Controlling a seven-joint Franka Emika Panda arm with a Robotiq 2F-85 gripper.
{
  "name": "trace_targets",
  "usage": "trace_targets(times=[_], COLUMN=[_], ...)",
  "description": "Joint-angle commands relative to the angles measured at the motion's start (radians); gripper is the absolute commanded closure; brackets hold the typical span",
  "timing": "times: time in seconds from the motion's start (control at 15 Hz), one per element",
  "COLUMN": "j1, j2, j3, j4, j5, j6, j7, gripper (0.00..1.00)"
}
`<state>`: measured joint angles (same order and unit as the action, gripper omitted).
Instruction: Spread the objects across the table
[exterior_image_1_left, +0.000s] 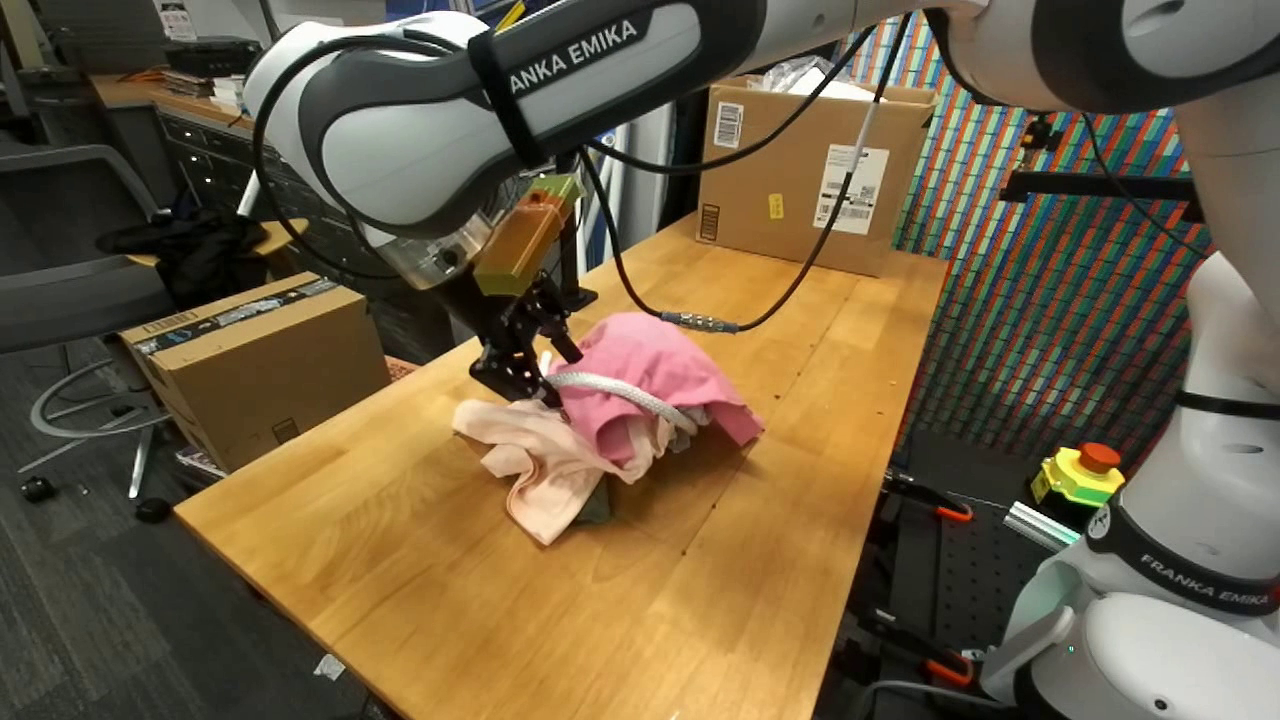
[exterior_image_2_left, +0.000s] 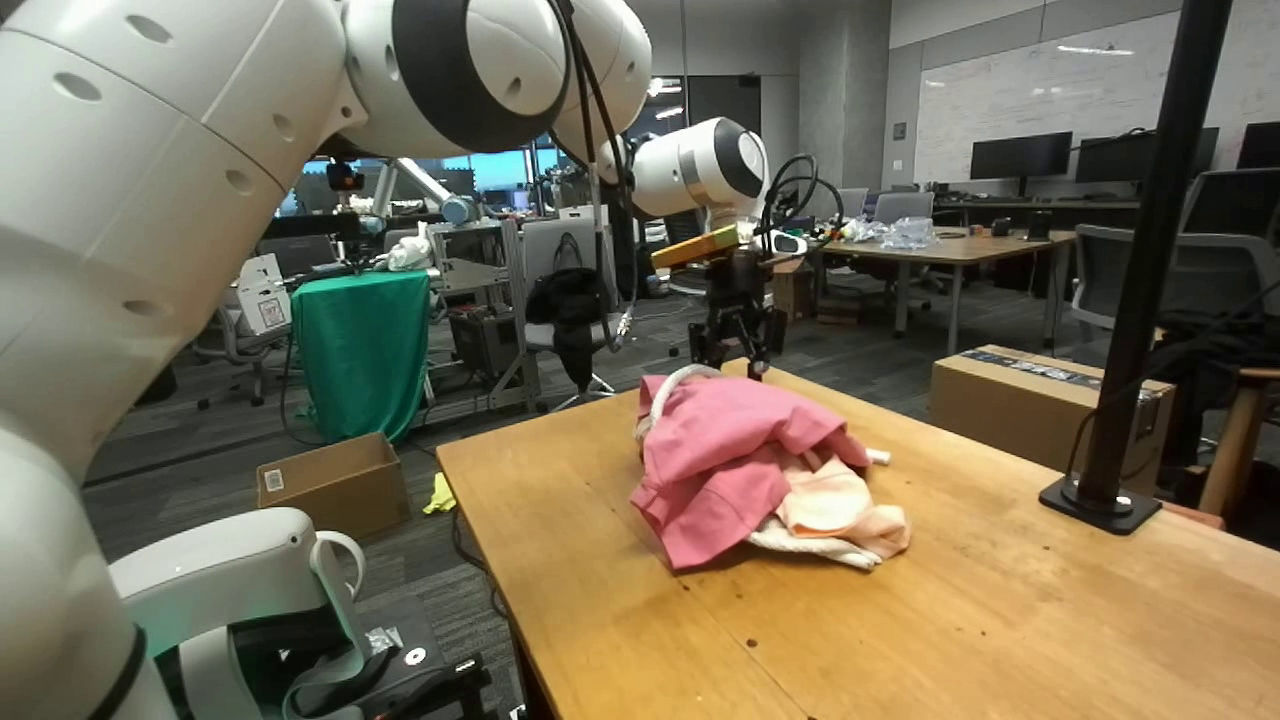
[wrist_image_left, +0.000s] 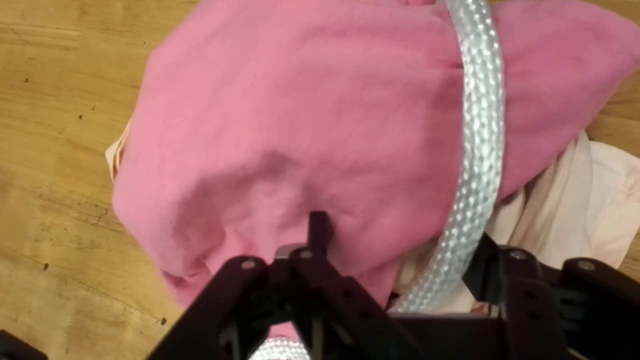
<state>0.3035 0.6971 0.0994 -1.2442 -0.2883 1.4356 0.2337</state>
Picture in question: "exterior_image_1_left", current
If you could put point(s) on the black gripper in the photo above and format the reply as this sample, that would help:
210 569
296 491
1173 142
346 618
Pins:
515 323

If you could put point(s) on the pale peach shirt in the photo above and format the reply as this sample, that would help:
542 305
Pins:
546 464

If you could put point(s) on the hot pink cloth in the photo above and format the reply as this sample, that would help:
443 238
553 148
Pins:
652 360

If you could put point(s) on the black upright pole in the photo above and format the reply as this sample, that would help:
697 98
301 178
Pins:
575 272

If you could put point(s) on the white upright panel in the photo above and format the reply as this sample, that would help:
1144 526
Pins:
645 174

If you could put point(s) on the cardboard box with black tape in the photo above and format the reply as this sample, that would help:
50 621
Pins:
264 383

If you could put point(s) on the small round wooden table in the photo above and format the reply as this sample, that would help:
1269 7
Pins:
281 238

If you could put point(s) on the cardboard box with shipping label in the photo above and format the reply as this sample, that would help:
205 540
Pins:
784 233

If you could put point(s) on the black bag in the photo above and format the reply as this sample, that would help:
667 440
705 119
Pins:
201 255

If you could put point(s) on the wooden top workbench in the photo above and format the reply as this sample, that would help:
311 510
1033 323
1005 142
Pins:
201 147

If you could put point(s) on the clear plastic bag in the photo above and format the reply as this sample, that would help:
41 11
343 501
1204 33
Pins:
812 77

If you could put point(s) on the orange black clamp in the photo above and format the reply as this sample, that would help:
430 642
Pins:
935 663
935 506

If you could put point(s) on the black case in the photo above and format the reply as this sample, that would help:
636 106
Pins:
212 59

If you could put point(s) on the gray office chair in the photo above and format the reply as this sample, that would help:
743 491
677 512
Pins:
64 292

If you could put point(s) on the yellow red emergency stop button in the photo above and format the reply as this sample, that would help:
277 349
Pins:
1076 483

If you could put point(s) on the yellow green wrist camera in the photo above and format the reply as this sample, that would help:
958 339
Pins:
521 240

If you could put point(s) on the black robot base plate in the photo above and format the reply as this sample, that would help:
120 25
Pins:
962 573

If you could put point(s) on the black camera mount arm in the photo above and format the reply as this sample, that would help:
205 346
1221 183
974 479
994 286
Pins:
1106 186

